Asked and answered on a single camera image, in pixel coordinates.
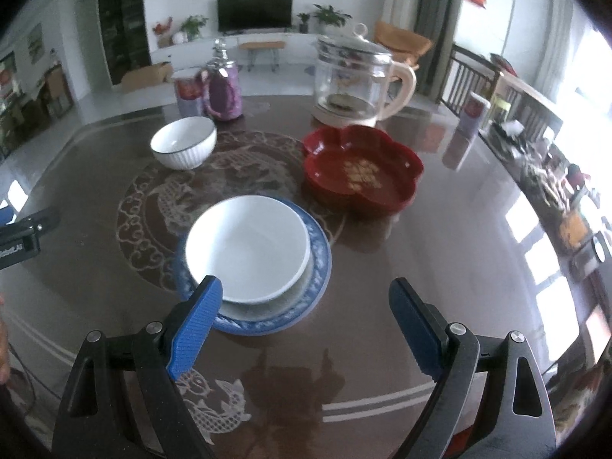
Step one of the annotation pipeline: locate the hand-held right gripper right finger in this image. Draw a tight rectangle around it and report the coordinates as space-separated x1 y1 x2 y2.
388 277 555 459

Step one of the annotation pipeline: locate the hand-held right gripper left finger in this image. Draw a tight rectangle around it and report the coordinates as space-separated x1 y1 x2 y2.
50 275 224 459

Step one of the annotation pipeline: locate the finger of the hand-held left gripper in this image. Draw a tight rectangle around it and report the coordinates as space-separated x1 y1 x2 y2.
0 207 61 240

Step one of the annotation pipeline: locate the white bowl with blue flowers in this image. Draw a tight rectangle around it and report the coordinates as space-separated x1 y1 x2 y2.
185 195 311 304

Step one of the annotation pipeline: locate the blue patterned plate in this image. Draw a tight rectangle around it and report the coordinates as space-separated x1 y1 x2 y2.
174 198 333 335

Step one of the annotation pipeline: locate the large red flower-shaped plate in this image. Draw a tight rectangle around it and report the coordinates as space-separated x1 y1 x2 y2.
302 125 425 213

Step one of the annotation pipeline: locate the small red flower-shaped plate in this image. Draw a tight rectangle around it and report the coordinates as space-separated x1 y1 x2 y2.
306 127 422 199

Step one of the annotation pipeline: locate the white ribbed bowl dark rim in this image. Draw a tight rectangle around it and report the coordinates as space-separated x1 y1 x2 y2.
150 116 218 170

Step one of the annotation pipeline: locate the dark display cabinet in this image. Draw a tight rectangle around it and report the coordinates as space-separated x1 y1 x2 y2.
98 0 153 84

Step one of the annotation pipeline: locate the purple thermos jug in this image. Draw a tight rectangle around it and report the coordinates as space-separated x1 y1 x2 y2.
198 38 244 120

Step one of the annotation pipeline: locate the red flower plant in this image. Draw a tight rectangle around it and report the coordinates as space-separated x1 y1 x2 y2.
153 16 174 47

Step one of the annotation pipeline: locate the white television cabinet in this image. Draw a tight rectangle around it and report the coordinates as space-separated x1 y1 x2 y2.
158 29 335 68

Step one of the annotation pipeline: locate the green potted plant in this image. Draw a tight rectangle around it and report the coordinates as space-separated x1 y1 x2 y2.
181 15 208 41

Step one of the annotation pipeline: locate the dark wooden chair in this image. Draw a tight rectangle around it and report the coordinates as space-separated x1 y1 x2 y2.
440 44 503 116

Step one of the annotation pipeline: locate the glass electric kettle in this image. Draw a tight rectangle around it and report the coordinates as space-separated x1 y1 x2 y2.
312 23 418 127

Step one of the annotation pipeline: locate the small wooden stool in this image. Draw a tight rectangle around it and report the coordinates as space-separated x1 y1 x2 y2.
239 41 286 70

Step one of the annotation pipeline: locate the orange lounge chair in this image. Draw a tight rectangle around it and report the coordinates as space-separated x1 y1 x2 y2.
373 21 433 70

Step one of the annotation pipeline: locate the flat screen television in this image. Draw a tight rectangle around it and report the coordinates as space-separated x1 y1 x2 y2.
217 0 293 34

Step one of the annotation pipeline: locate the grey curtain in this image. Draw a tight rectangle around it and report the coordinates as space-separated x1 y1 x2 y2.
413 0 467 96

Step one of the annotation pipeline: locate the white curtain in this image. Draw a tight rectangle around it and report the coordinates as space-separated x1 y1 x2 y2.
545 0 575 106

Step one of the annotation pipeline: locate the large leafy potted plant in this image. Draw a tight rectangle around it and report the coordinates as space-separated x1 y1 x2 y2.
313 4 352 28

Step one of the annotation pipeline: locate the framed wall picture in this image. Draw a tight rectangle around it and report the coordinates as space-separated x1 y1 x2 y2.
28 24 44 65

